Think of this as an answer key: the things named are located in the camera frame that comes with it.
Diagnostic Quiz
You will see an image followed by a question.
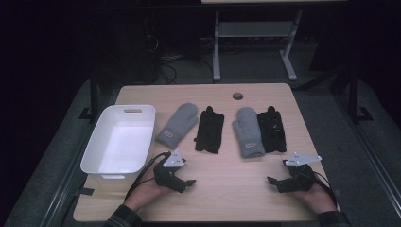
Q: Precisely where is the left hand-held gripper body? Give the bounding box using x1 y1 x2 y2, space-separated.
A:
152 148 187 194

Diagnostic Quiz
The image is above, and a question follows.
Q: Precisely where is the grey mitten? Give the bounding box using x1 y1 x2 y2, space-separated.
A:
155 102 200 150
232 106 267 160

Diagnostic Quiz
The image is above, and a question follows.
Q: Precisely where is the grey metal stand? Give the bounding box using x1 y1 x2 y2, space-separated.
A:
212 9 305 83

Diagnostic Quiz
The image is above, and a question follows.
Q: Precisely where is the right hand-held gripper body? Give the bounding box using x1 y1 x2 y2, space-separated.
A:
277 151 323 194

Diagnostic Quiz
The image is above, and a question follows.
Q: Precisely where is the person's right hand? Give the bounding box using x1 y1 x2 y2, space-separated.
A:
288 183 339 216

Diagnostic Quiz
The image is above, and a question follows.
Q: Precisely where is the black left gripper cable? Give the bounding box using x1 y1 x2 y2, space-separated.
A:
123 151 172 201

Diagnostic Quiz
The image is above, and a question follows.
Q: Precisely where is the person's left hand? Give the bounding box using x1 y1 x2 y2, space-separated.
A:
125 174 173 213

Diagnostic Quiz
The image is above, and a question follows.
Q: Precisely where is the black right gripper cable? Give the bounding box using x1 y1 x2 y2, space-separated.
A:
310 171 339 206

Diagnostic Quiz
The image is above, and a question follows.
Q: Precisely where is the black glove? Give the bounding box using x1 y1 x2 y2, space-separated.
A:
194 105 225 155
256 105 288 154

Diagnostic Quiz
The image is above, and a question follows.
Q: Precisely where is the white plastic bin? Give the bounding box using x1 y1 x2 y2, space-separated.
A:
79 104 157 183

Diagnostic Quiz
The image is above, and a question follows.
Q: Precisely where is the tangle of floor cables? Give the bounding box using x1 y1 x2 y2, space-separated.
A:
143 18 216 85

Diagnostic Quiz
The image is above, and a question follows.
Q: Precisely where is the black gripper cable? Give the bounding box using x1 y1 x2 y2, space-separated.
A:
123 151 172 201
310 171 339 206

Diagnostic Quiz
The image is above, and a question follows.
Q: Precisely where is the black metal post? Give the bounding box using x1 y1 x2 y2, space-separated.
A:
78 67 100 121
346 64 375 125

